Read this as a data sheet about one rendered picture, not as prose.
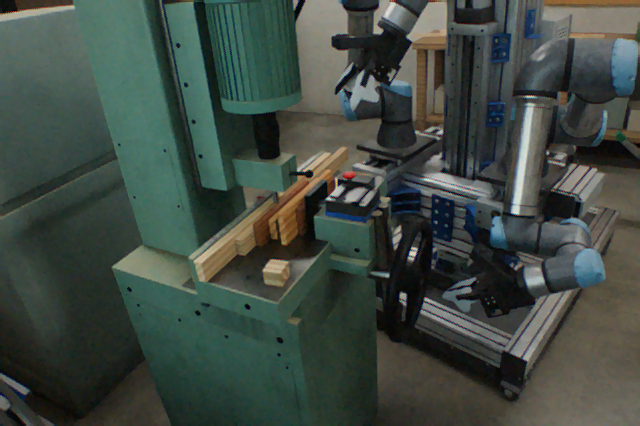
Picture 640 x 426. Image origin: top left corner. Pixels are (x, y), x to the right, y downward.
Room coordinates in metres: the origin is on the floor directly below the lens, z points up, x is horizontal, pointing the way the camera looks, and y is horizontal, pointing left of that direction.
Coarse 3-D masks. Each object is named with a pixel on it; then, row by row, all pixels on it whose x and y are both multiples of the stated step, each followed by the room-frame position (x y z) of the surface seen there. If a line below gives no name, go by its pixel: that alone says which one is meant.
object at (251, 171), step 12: (240, 156) 1.04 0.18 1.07; (252, 156) 1.03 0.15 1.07; (288, 156) 1.01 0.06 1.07; (240, 168) 1.02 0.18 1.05; (252, 168) 1.00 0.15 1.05; (264, 168) 0.99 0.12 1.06; (276, 168) 0.97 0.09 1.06; (288, 168) 0.99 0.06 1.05; (240, 180) 1.02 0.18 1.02; (252, 180) 1.01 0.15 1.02; (264, 180) 0.99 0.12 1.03; (276, 180) 0.97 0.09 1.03; (288, 180) 0.99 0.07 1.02
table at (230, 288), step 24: (384, 192) 1.20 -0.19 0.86; (312, 240) 0.91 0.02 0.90; (240, 264) 0.84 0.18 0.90; (264, 264) 0.83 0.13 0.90; (312, 264) 0.82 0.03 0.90; (336, 264) 0.87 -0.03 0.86; (360, 264) 0.85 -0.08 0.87; (216, 288) 0.77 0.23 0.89; (240, 288) 0.76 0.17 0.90; (264, 288) 0.75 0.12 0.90; (288, 288) 0.74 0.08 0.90; (240, 312) 0.75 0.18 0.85; (264, 312) 0.72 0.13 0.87; (288, 312) 0.73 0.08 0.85
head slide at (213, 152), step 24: (192, 0) 1.05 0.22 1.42; (168, 24) 1.04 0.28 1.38; (192, 24) 1.01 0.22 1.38; (192, 48) 1.01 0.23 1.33; (192, 72) 1.02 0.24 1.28; (192, 96) 1.03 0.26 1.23; (216, 96) 1.02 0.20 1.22; (192, 120) 1.03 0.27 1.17; (216, 120) 1.01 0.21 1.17; (240, 120) 1.08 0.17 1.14; (216, 144) 1.00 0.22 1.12; (240, 144) 1.07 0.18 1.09; (216, 168) 1.01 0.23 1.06
